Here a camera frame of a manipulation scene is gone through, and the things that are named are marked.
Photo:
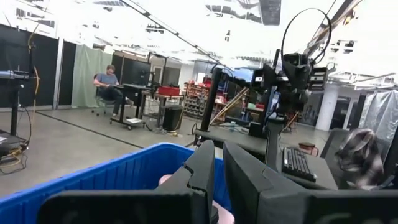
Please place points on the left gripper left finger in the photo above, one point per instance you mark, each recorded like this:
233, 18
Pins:
124, 208

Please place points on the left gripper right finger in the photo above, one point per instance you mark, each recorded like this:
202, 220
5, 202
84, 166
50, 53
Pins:
280, 205

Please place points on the pink rubber slide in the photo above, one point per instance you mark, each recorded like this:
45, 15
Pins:
224, 216

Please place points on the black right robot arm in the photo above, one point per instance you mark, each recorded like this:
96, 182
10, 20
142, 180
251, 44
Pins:
295, 77

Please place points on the blue plastic bin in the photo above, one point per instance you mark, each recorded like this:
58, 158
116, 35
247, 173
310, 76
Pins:
93, 180

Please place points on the backlit black keyboard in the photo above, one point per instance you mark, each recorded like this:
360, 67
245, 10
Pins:
298, 165

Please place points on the grey workstation cart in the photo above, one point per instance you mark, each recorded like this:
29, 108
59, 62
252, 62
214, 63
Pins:
325, 169

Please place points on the plaid cloth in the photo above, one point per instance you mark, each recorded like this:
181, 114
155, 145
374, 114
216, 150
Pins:
360, 155

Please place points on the black floor cabinet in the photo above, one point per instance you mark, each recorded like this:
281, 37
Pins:
172, 118

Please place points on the black office chair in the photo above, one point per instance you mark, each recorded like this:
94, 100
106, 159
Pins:
101, 101

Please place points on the black desk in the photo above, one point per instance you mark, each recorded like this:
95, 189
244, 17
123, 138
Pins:
130, 88

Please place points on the black monitor pole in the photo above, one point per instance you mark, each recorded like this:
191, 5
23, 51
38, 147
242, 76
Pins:
211, 102

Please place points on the red plastic box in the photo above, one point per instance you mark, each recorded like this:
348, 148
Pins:
169, 91

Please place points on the parts shelf rack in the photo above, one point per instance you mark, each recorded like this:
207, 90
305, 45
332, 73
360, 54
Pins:
196, 99

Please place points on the person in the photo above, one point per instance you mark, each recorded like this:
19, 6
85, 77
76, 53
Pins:
107, 79

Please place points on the blue lit screen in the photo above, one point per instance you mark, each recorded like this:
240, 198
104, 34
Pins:
244, 75

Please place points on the green curtain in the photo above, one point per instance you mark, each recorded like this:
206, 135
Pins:
87, 77

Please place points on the translucent plastic sheet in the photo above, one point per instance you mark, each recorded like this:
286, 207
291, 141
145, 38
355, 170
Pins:
382, 112

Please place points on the black equipment stand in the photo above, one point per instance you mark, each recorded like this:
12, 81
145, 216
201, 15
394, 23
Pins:
14, 105

